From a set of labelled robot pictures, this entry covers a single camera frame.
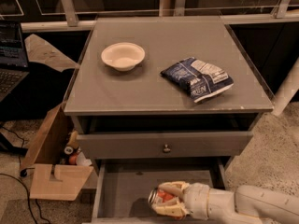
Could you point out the items inside cardboard box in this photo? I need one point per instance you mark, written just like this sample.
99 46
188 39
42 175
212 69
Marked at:
72 153

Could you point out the brown cardboard box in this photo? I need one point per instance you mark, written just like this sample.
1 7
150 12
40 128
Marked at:
52 180

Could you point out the grey top drawer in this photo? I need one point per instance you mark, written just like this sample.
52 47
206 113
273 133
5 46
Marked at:
163 145

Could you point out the round metal drawer knob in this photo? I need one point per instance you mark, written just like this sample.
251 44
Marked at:
166 149

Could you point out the red coke can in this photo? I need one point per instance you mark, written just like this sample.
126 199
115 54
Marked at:
159 197

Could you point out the white bowl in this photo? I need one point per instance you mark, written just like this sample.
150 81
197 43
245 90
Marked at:
123 56

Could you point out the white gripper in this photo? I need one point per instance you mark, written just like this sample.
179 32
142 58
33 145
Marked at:
196 200

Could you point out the metal railing frame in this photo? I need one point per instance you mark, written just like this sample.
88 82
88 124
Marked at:
72 15

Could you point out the grey open middle drawer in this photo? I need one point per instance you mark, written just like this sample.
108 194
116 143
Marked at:
124 187

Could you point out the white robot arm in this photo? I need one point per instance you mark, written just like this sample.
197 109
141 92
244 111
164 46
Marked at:
245 205

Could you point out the blue chip bag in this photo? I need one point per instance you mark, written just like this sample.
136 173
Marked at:
199 79

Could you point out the open black laptop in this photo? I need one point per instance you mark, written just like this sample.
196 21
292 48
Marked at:
14 64

